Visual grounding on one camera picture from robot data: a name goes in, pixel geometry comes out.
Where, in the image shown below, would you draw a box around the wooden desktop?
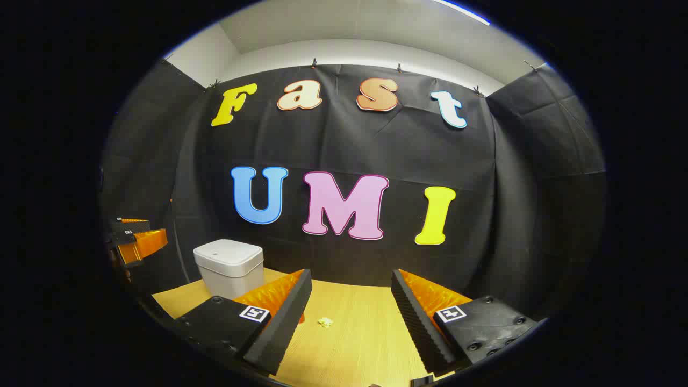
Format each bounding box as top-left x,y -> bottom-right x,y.
152,267 -> 468,387

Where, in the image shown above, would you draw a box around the black backdrop cloth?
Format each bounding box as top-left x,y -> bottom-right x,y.
99,60 -> 608,318

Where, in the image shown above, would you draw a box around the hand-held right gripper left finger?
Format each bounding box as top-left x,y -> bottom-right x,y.
173,269 -> 313,376

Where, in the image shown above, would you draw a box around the white desktop garbage bin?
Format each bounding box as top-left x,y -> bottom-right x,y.
193,239 -> 265,300

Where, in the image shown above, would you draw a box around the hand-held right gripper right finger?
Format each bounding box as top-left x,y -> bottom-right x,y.
391,269 -> 538,376

